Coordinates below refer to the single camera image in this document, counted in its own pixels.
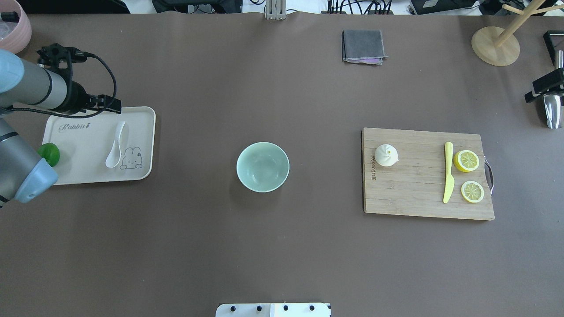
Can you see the metal scoop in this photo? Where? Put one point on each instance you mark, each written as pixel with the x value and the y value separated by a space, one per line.
pixel 554 110

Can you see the yellow lemon slice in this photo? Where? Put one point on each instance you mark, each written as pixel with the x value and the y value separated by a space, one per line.
pixel 472 192

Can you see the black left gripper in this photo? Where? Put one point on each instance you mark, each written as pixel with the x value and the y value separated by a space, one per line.
pixel 79 96

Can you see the pale green bowl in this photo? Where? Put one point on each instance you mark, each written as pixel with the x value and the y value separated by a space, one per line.
pixel 263 167

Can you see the grey folded cloth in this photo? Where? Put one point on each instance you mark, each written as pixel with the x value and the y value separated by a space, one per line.
pixel 363 46

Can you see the green lime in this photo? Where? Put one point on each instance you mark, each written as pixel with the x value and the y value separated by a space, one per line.
pixel 50 152

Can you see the wooden cup stand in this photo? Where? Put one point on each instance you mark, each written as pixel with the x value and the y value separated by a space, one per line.
pixel 498 46

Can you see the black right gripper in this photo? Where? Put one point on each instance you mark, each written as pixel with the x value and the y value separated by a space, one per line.
pixel 547 83

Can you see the yellow lemon half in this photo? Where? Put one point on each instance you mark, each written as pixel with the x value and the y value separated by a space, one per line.
pixel 466 161

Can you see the white ceramic spoon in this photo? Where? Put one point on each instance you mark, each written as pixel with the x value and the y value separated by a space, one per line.
pixel 114 156

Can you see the cream rabbit tray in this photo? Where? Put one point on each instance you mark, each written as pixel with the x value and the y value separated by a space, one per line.
pixel 84 145

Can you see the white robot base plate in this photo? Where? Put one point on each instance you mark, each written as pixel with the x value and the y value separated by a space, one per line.
pixel 285 309

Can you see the yellow plastic knife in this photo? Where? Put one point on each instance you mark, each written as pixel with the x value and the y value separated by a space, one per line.
pixel 449 179

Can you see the pink bowl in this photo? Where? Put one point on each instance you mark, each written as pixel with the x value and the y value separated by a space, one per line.
pixel 15 36

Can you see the wooden cutting board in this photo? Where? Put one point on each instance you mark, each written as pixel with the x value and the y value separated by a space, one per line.
pixel 415 184

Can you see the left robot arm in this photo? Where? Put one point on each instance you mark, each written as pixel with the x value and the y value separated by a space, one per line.
pixel 45 87

